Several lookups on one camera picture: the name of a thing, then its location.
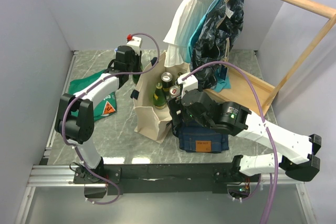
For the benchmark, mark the folded blue jeans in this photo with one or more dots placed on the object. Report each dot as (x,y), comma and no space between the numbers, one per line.
(193,138)

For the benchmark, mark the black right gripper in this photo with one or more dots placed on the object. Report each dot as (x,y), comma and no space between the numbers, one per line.
(175,105)

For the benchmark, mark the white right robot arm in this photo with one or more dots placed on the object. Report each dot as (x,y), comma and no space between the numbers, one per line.
(292,154)

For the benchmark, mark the dark patterned shirt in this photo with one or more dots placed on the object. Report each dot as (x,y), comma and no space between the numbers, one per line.
(216,32)

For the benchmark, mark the black base bar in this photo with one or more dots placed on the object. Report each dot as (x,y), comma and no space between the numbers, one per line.
(175,178)

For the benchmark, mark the green t-shirt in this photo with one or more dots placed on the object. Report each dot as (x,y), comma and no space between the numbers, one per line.
(106,107)

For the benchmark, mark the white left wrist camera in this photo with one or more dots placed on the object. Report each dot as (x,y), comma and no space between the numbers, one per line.
(135,43)

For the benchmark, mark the dark can silver top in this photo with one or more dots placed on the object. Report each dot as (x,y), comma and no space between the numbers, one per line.
(167,81)

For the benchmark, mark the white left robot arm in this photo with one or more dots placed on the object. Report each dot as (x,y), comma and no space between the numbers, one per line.
(75,116)

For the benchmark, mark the teal garment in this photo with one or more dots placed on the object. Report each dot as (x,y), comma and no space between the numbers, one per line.
(213,77)

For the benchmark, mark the beige canvas tote bag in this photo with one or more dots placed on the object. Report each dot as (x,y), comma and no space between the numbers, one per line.
(152,122)

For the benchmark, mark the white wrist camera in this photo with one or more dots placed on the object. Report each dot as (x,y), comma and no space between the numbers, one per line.
(190,83)
(135,43)

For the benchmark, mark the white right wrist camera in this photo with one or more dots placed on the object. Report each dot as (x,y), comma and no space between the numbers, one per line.
(190,83)

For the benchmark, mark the wooden clothes rack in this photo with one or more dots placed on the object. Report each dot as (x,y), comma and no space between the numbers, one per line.
(300,37)

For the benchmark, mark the silver can red tab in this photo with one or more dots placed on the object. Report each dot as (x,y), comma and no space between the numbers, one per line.
(175,92)

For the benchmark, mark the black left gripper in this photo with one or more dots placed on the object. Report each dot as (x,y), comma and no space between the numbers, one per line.
(138,58)

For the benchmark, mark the white pleated garment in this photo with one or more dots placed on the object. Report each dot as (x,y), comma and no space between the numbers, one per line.
(185,22)

